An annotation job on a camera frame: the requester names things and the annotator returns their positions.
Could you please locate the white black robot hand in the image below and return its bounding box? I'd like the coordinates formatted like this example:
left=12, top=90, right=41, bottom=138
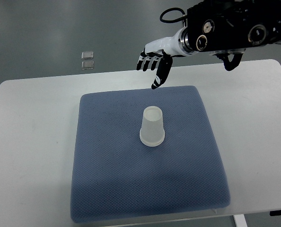
left=136, top=29, right=193, bottom=89

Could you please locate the white paper cup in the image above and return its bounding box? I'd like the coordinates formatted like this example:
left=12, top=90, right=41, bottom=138
left=140, top=137, right=165, bottom=147
left=140, top=106, right=165, bottom=142

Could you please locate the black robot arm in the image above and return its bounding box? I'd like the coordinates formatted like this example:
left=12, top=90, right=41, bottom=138
left=136, top=0, right=281, bottom=89

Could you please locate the upper metal floor plate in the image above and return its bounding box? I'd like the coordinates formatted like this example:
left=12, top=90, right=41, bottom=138
left=81, top=51, right=94, bottom=60

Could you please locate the white paper cup on mat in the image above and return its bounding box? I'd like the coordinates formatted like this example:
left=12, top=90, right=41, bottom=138
left=140, top=137, right=165, bottom=147

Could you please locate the blue-grey mesh cushion mat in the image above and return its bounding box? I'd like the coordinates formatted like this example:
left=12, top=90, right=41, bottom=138
left=70, top=86, right=230, bottom=223

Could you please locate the white table leg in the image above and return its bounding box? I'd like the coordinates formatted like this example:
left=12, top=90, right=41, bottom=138
left=233, top=214, right=248, bottom=227

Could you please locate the black table control panel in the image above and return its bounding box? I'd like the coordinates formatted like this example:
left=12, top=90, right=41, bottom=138
left=269, top=210, right=281, bottom=217

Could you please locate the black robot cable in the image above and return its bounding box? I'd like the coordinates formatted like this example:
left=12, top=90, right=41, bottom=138
left=159, top=7, right=188, bottom=24

